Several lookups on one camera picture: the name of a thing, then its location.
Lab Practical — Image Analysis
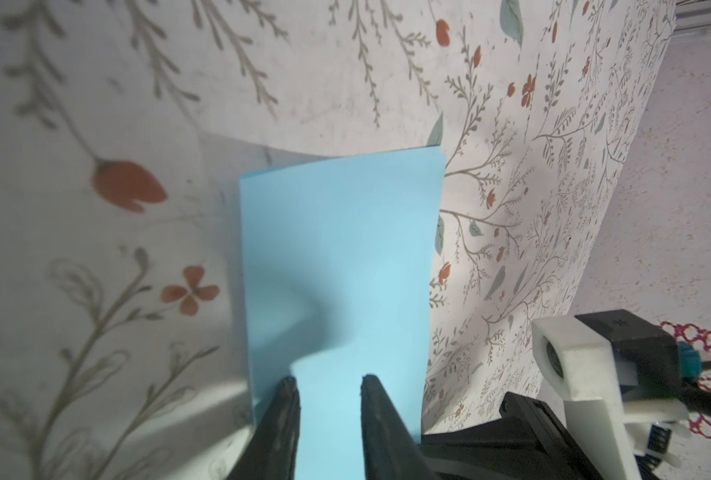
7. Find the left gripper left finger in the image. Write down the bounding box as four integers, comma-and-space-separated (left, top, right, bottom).
226, 376, 301, 480

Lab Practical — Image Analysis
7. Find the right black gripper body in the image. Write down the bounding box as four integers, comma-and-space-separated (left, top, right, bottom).
499, 392, 615, 479

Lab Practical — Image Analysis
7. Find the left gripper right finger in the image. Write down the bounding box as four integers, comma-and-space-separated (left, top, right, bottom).
361, 375, 437, 480

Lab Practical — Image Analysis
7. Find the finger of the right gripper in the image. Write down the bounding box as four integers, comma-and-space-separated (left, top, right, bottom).
419, 416, 577, 479

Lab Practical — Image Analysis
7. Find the light blue square paper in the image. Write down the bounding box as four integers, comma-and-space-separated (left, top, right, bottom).
240, 147, 445, 479

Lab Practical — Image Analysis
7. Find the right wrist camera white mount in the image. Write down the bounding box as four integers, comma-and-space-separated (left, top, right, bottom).
531, 310, 689, 479

